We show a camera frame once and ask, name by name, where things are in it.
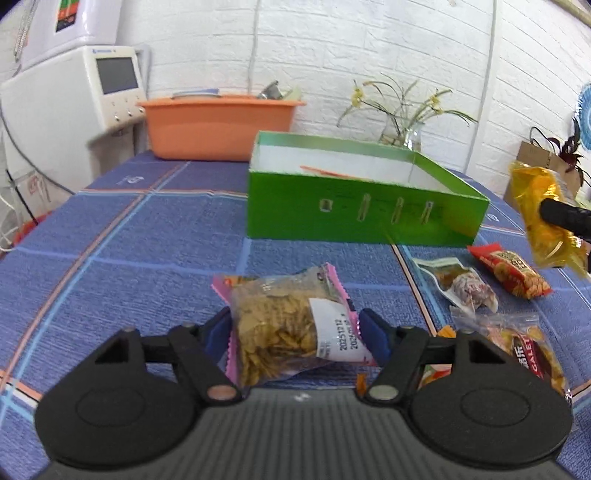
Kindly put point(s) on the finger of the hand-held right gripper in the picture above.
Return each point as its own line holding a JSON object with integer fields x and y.
{"x": 568, "y": 216}

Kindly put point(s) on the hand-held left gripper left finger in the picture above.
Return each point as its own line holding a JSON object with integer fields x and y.
{"x": 217, "y": 332}

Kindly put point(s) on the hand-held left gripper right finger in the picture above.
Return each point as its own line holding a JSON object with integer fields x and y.
{"x": 375, "y": 337}

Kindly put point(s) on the golden yellow snack packet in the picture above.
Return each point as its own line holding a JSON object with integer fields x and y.
{"x": 531, "y": 194}

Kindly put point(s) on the clear pink-edged seed packet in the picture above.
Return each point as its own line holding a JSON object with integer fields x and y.
{"x": 277, "y": 327}

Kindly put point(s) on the red peanut packet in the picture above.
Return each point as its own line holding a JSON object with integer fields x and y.
{"x": 512, "y": 270}

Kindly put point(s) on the clear candy packet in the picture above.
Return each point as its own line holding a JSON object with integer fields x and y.
{"x": 461, "y": 286}

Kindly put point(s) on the clear brown-label cracker packet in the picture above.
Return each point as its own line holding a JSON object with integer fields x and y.
{"x": 521, "y": 341}

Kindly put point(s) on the green cardboard box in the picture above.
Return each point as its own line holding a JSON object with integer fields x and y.
{"x": 300, "y": 207}

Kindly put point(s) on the orange clear nut packet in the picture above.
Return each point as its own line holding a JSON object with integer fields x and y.
{"x": 332, "y": 171}

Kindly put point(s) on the brown paper bag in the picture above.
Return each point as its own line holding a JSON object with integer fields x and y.
{"x": 531, "y": 170}

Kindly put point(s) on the purple leafed plant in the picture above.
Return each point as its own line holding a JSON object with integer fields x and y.
{"x": 570, "y": 147}

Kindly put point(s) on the blue checked tablecloth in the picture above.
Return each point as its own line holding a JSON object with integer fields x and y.
{"x": 115, "y": 277}

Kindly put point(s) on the glass vase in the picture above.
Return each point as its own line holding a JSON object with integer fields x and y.
{"x": 401, "y": 138}

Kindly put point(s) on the yellow flowering plant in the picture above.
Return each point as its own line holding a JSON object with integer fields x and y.
{"x": 406, "y": 104}

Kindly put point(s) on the orange plastic basin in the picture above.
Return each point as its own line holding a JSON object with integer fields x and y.
{"x": 207, "y": 129}

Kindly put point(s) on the green plate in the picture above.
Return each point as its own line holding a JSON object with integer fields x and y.
{"x": 293, "y": 94}

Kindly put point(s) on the white appliance with screen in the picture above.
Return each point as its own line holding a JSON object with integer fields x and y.
{"x": 60, "y": 106}

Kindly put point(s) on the white water purifier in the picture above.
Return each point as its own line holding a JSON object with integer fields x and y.
{"x": 78, "y": 27}

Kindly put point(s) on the blue round wall decoration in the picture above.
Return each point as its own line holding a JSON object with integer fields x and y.
{"x": 584, "y": 115}

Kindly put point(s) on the white wall conduit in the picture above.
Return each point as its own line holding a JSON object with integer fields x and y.
{"x": 485, "y": 83}

